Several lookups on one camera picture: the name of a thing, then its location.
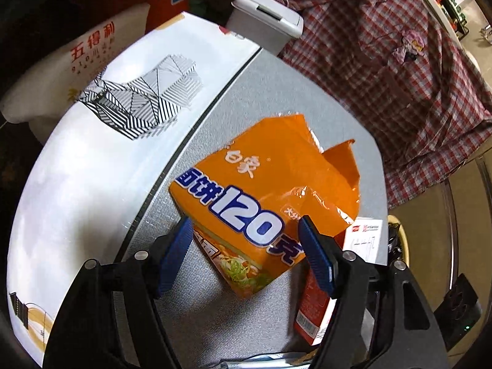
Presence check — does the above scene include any white sheet with geometric print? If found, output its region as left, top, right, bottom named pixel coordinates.
left=7, top=11, right=262, bottom=367

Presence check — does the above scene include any row of colourful toys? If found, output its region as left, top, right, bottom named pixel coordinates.
left=432, top=0, right=470, bottom=36

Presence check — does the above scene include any white sack with red print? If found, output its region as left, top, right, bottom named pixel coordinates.
left=0, top=2, right=154, bottom=124

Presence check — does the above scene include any blue face mask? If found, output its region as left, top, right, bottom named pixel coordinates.
left=221, top=350, right=319, bottom=369

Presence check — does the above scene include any orange bag with blue print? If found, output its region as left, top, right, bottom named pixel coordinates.
left=146, top=0, right=193, bottom=33

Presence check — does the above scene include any black power strip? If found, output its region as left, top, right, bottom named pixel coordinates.
left=434, top=273, right=483, bottom=350

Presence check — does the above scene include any white lidded waste bin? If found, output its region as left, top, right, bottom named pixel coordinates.
left=226, top=0, right=305, bottom=56

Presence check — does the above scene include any red plaid shirt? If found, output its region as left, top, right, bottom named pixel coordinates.
left=267, top=0, right=492, bottom=210

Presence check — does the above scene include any yellow round trash bin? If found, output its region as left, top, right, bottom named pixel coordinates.
left=386, top=215, right=410, bottom=267

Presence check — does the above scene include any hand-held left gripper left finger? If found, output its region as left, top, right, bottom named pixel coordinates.
left=42, top=215, right=195, bottom=369

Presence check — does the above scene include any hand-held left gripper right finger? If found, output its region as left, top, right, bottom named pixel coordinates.
left=298, top=216, right=449, bottom=369

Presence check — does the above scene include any orange instant noodle packet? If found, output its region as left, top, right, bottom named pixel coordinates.
left=169, top=112, right=362, bottom=300

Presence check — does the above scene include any red carton box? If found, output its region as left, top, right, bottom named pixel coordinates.
left=293, top=267, right=339, bottom=347

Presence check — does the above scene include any white paper label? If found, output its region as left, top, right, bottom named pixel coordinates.
left=344, top=218, right=385, bottom=264

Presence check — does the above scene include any black trash bag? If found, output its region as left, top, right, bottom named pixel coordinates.
left=387, top=223, right=403, bottom=263

